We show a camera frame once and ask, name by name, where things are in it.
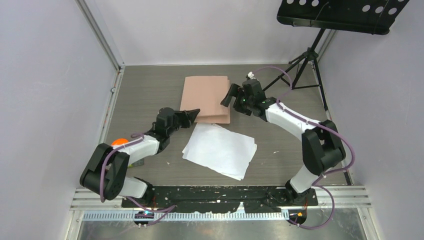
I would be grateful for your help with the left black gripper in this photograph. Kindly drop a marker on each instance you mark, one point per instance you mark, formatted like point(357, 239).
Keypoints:
point(187, 117)

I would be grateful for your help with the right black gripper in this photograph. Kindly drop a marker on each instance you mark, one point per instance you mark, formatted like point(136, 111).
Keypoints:
point(234, 91)

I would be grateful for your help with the pink paper folder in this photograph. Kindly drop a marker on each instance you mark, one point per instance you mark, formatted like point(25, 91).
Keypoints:
point(206, 93)

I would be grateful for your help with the white paper sheets stack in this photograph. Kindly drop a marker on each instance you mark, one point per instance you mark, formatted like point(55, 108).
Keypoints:
point(221, 150)

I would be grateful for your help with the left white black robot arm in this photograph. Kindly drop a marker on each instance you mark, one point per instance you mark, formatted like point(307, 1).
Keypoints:
point(106, 171)

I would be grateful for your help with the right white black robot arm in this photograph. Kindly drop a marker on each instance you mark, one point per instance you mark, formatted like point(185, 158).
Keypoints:
point(322, 147)

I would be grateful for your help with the dark grey building plate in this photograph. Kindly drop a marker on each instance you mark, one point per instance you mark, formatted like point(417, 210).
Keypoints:
point(138, 163)

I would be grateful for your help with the orange ball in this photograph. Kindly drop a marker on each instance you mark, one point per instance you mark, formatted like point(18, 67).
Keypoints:
point(119, 141)

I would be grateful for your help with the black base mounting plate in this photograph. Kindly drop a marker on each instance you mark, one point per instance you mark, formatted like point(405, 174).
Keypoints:
point(221, 199)

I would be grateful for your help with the black music stand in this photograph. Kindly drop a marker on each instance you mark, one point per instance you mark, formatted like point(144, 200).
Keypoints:
point(373, 17)

